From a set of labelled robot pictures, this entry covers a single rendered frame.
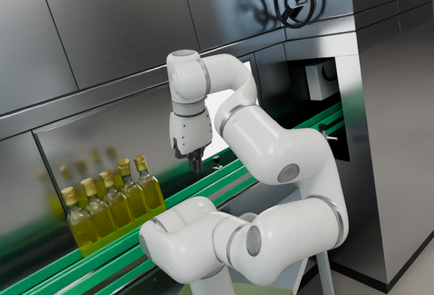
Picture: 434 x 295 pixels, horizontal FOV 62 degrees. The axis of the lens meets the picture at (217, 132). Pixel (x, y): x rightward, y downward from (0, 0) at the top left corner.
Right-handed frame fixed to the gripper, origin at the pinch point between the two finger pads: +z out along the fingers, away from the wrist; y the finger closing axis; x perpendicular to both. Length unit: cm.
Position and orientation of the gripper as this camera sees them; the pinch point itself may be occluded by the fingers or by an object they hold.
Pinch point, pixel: (196, 163)
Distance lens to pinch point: 92.1
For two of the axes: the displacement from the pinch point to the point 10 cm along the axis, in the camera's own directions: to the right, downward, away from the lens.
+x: 6.5, 3.2, -6.8
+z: 0.7, 8.7, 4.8
